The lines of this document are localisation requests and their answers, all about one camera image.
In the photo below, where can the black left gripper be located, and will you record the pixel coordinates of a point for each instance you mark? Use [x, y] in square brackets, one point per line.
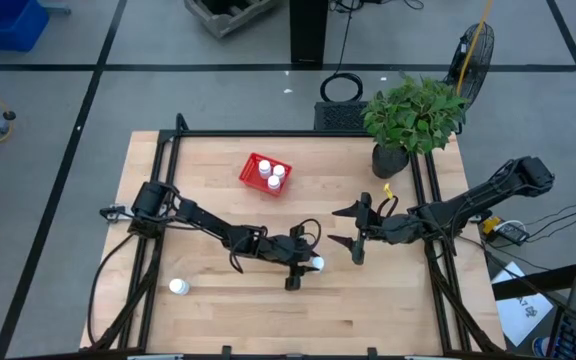
[283, 247]

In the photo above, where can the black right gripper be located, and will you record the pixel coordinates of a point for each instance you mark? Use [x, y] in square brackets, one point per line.
[388, 230]

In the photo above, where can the red plastic basket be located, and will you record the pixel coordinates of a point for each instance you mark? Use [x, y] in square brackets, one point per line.
[249, 174]

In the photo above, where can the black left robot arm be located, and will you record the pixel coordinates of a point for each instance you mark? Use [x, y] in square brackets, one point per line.
[208, 222]

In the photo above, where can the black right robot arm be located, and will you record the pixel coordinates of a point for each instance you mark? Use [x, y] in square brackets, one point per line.
[468, 202]

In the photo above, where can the black plant pot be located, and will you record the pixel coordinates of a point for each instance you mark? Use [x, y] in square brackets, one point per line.
[388, 162]

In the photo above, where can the black perforated box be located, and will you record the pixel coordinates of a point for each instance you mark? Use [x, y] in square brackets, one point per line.
[340, 116]

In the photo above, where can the green leafy plant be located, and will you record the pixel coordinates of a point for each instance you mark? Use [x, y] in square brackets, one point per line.
[413, 117]

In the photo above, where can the yellow power plug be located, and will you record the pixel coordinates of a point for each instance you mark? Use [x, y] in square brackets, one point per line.
[490, 225]

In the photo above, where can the black power adapter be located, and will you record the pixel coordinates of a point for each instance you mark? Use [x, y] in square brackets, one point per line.
[513, 232]

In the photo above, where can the white paper sheet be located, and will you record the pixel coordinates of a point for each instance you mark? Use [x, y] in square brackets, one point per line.
[523, 310]

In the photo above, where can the black tower box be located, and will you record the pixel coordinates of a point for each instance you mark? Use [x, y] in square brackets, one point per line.
[308, 30]

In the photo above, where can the black desk beam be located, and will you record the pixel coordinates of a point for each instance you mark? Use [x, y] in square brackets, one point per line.
[543, 280]

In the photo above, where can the black floor fan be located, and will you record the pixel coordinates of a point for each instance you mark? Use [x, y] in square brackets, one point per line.
[482, 60]

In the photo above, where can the white and blue cup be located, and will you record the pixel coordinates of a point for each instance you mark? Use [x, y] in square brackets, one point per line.
[540, 347]

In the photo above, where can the grey moulded crate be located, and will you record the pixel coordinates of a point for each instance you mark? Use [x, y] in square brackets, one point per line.
[228, 26]

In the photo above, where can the blue plastic bin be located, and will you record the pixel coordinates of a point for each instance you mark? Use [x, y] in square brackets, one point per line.
[3, 22]

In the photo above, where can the black table frame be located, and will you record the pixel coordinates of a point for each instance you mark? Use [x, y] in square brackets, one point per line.
[268, 133]

